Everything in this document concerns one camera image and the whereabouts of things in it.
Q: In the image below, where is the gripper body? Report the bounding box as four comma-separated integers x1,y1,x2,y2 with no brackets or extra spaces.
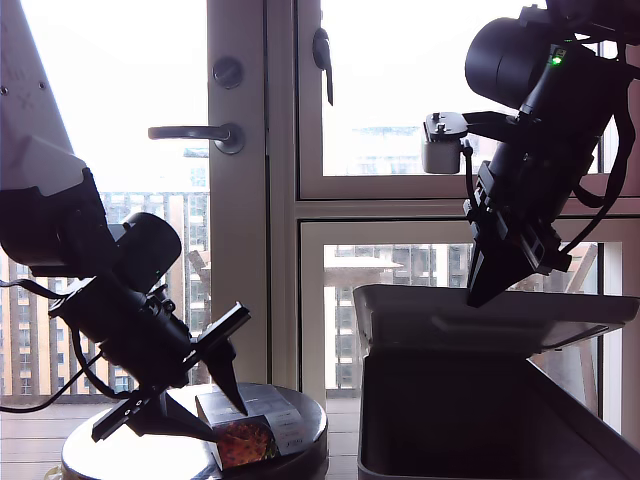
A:
463,124,609,275
91,301,251,443

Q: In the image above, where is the printed cardboard sleeve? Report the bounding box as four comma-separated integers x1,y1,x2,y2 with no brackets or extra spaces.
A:
194,389,304,472

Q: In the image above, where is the white recycling bin body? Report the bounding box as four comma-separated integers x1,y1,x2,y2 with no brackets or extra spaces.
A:
357,347,640,480

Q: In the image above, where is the round door lock knob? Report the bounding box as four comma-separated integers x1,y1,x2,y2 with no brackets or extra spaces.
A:
212,55,245,90

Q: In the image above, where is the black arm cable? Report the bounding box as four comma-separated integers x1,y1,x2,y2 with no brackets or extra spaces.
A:
559,39,632,254
462,139,476,214
0,324,141,414
0,278,71,306

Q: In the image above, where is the pale grey wrist camera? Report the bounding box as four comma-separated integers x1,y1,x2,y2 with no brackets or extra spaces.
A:
421,110,516,176

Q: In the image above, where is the dark door lever handle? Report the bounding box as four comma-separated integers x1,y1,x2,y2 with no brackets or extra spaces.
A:
147,122,246,155

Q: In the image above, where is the dark window handle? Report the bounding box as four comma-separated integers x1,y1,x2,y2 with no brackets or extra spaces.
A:
312,27,335,106

